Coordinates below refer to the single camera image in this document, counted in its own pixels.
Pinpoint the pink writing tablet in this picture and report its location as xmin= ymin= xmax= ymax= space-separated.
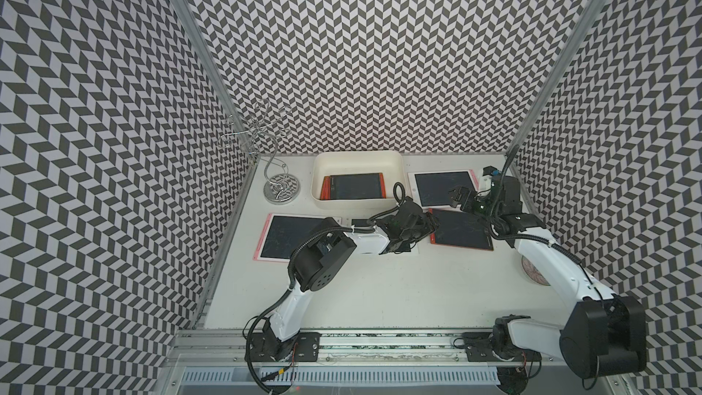
xmin=408 ymin=169 xmax=477 ymax=208
xmin=253 ymin=213 xmax=325 ymax=263

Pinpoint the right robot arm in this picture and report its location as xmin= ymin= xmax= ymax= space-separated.
xmin=449 ymin=166 xmax=647 ymax=380

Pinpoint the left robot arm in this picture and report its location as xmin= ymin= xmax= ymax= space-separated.
xmin=244 ymin=182 xmax=440 ymax=394

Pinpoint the white plastic storage box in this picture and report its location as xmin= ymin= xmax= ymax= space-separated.
xmin=310 ymin=150 xmax=411 ymax=210

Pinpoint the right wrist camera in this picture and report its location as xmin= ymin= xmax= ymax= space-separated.
xmin=478 ymin=166 xmax=502 ymax=193

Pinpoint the chrome wire stand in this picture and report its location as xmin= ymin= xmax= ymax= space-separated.
xmin=219 ymin=100 xmax=301 ymax=206

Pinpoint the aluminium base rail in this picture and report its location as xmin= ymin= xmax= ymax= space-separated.
xmin=158 ymin=327 xmax=632 ymax=395

